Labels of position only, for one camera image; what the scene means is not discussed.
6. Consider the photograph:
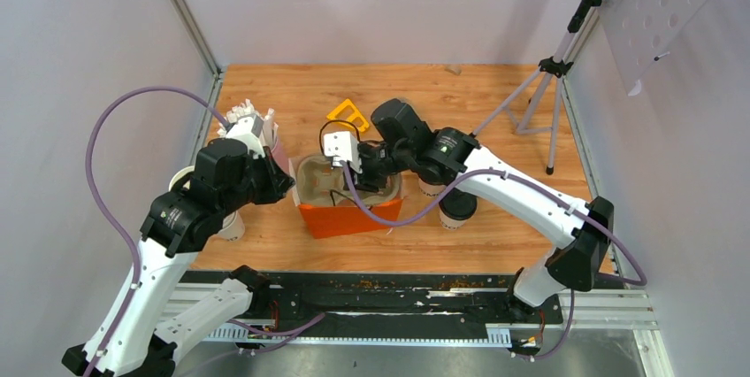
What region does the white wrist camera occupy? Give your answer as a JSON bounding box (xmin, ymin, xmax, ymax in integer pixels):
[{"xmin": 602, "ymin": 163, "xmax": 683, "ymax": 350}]
[
  {"xmin": 225, "ymin": 115, "xmax": 265, "ymax": 158},
  {"xmin": 323, "ymin": 131, "xmax": 362, "ymax": 173}
]

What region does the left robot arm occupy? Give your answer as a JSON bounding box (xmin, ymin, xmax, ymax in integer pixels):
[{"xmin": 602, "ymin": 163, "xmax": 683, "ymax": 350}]
[{"xmin": 62, "ymin": 139, "xmax": 295, "ymax": 376}]

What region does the pink cup of straws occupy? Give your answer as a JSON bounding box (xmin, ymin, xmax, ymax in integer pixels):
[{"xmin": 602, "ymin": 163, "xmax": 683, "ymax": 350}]
[{"xmin": 217, "ymin": 99, "xmax": 289, "ymax": 163}]

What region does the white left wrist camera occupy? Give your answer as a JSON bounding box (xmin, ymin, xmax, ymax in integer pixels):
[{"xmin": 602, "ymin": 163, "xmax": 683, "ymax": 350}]
[{"xmin": 225, "ymin": 115, "xmax": 265, "ymax": 158}]

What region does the single cardboard cup carrier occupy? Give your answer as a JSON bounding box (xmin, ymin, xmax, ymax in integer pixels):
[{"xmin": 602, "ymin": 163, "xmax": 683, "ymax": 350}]
[{"xmin": 290, "ymin": 155, "xmax": 402, "ymax": 207}]

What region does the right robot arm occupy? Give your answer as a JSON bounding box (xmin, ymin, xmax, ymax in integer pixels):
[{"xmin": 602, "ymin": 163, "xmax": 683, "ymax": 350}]
[{"xmin": 351, "ymin": 98, "xmax": 615, "ymax": 322}]

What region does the stack of white paper cups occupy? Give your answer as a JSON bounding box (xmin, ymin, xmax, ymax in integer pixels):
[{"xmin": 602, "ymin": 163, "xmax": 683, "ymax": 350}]
[{"xmin": 168, "ymin": 165, "xmax": 245, "ymax": 242}]

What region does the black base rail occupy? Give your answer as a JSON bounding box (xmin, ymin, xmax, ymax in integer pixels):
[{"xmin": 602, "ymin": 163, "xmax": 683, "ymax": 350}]
[{"xmin": 219, "ymin": 272, "xmax": 565, "ymax": 347}]

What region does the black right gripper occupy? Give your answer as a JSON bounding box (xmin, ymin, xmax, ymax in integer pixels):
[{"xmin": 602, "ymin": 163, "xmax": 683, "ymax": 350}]
[{"xmin": 343, "ymin": 141, "xmax": 412, "ymax": 191}]

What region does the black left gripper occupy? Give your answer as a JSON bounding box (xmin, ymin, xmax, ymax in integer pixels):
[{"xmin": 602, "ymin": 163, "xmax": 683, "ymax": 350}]
[{"xmin": 221, "ymin": 144, "xmax": 297, "ymax": 214}]

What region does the orange and white paper bag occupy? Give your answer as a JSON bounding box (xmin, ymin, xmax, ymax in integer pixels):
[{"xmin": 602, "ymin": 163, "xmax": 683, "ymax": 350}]
[{"xmin": 289, "ymin": 153, "xmax": 403, "ymax": 239}]

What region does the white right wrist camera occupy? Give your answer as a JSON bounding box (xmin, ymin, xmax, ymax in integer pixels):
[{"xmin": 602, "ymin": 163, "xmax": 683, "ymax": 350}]
[{"xmin": 323, "ymin": 131, "xmax": 362, "ymax": 173}]

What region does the yellow plastic triangle piece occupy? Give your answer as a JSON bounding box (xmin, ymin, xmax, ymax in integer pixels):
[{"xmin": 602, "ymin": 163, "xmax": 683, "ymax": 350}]
[{"xmin": 325, "ymin": 98, "xmax": 371, "ymax": 134}]

